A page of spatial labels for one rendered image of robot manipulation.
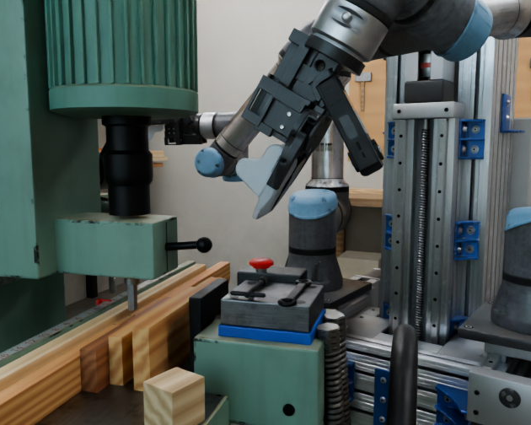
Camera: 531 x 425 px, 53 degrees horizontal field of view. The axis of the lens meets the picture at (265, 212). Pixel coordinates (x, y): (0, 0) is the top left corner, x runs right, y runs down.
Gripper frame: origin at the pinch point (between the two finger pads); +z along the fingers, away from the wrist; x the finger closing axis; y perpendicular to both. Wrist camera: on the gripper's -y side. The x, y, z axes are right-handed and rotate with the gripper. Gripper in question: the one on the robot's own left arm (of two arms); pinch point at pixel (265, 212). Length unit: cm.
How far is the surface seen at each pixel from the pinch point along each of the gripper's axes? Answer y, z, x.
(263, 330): -7.7, 8.3, 9.5
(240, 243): 65, 116, -332
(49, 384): 6.6, 21.4, 18.6
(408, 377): -22.1, 4.2, 8.3
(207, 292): 0.2, 10.1, 5.6
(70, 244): 18.5, 15.7, 4.4
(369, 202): -4, 26, -258
